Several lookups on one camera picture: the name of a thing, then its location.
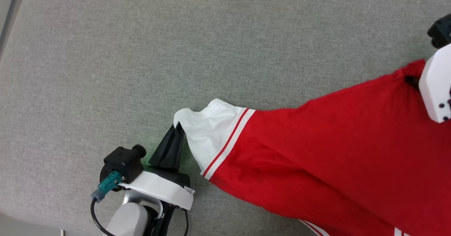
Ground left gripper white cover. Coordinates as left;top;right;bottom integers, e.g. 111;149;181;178
122;122;195;236

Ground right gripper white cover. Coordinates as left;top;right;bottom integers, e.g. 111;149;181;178
404;43;451;124

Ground red and white garment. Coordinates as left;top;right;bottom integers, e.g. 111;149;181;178
173;59;451;236

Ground teal left camera connector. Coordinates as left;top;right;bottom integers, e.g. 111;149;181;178
91;171;123;203

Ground thin black cable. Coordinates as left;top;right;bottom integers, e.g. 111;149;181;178
181;209;190;236
90;197;117;236

